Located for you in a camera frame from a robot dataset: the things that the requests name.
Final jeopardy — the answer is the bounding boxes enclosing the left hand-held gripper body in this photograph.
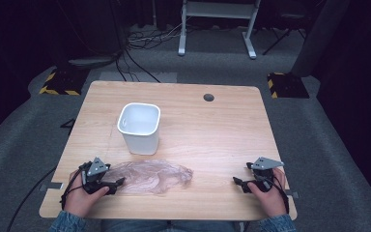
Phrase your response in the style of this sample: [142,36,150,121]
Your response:
[78,157,111,195]

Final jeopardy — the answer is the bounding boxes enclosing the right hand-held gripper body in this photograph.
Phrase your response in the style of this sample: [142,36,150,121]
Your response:
[245,157,285,193]

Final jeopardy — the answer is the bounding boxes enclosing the clear pink plastic bag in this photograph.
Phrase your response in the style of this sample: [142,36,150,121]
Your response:
[103,159,194,196]

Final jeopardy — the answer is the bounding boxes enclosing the white plastic bin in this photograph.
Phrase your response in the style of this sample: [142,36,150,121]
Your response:
[117,101,161,156]

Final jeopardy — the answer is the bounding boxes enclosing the person's right hand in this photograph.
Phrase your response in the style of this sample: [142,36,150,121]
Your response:
[247,167,288,220]

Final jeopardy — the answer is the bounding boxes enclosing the person's left hand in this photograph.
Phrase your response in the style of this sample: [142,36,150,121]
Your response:
[63,169,111,218]

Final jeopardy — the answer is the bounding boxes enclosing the grey flat stand base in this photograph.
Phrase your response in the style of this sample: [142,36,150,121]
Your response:
[68,55,121,69]

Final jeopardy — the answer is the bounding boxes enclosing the black tripod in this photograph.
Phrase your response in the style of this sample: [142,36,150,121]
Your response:
[262,26,307,56]

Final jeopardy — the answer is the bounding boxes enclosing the grey column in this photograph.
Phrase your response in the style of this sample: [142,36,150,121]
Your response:
[290,0,351,78]

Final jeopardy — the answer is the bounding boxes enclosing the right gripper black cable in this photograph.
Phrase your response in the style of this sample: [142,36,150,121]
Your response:
[264,174,291,216]

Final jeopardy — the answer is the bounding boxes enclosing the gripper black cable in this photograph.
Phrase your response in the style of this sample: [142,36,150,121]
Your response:
[59,163,89,211]
[264,174,291,216]

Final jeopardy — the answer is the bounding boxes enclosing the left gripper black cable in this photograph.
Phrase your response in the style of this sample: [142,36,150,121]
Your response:
[59,163,89,211]

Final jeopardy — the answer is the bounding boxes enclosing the black table edge bracket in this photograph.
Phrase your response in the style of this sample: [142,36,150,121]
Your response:
[60,118,77,131]

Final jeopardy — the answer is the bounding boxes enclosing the black floor cable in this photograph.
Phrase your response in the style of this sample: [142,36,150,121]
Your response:
[6,166,58,232]

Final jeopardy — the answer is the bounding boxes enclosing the black hazard-striped base plate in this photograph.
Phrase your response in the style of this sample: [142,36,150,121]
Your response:
[39,67,90,97]
[267,72,311,100]

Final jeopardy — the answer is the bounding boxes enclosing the tangle of floor cables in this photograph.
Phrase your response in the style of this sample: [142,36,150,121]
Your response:
[126,21,188,51]

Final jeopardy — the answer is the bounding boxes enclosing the white metal stand frame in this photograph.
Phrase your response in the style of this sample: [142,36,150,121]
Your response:
[177,0,262,60]

